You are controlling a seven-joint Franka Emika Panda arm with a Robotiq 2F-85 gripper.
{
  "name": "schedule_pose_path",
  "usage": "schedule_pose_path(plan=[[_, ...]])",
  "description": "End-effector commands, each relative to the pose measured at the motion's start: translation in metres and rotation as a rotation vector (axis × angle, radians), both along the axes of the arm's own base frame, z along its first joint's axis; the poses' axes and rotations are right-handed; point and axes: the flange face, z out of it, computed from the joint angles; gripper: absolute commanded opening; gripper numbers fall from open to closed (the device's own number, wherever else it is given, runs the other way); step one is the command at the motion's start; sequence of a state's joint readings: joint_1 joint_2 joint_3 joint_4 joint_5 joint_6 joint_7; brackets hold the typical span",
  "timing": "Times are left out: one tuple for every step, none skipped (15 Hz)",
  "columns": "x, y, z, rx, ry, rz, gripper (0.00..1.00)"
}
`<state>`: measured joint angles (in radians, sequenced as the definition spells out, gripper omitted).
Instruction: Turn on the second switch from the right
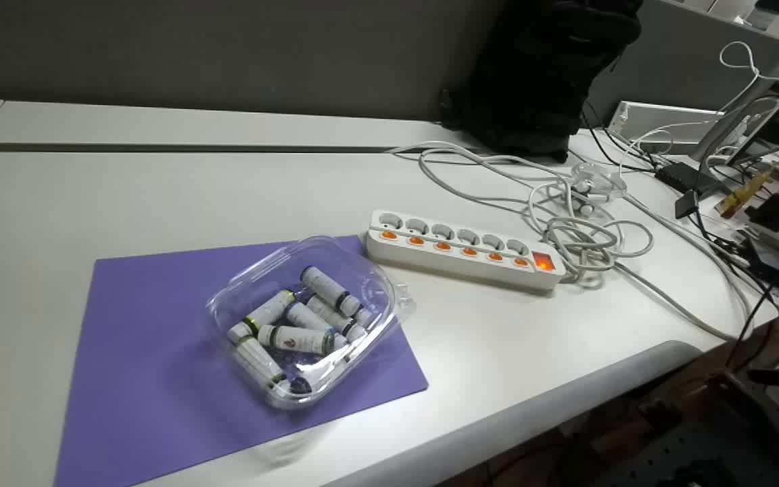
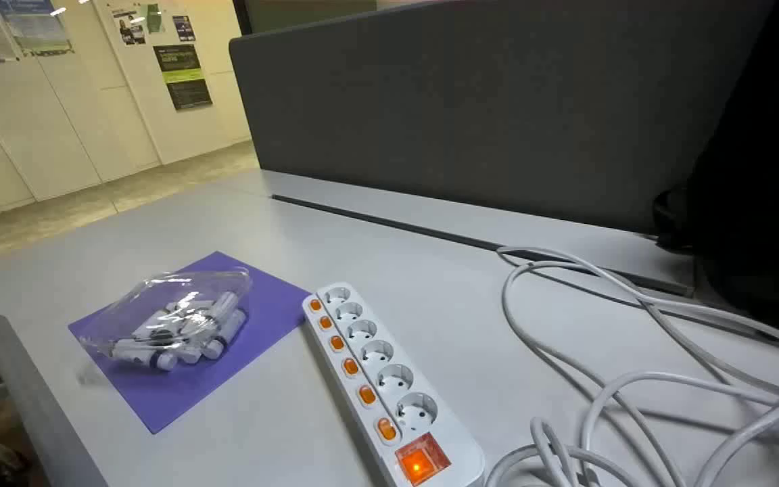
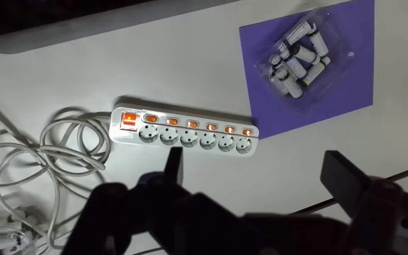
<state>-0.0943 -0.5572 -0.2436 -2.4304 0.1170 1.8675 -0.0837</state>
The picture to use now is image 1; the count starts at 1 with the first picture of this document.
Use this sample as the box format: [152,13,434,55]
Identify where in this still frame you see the clear plastic clamshell container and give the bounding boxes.
[206,236,414,415]

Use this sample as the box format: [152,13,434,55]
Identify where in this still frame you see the white power strip orange switches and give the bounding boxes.
[358,208,568,294]

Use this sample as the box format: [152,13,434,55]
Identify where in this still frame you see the white tube with black band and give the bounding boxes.
[300,264,361,320]
[227,287,298,346]
[229,340,292,398]
[280,301,349,350]
[253,323,349,358]
[306,294,372,340]

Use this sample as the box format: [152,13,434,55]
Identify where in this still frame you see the black bag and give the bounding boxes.
[437,0,645,163]

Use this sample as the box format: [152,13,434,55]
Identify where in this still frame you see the purple rectangular mat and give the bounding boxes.
[50,233,433,487]

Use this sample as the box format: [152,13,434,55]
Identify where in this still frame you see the white flat box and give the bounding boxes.
[605,98,726,153]

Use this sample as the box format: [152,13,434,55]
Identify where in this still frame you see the black flat device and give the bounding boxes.
[652,160,726,197]

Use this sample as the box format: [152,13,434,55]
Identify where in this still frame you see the yellow wooden stick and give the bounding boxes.
[713,170,776,220]

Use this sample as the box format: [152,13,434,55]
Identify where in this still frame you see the grey monitor stand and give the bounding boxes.
[691,29,779,167]

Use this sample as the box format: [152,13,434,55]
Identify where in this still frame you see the white tangled power cable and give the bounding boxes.
[391,140,757,344]

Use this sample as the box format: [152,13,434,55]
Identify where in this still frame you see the black cable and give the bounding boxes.
[584,124,779,350]

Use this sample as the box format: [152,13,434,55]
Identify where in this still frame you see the white looped wire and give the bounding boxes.
[717,37,763,87]

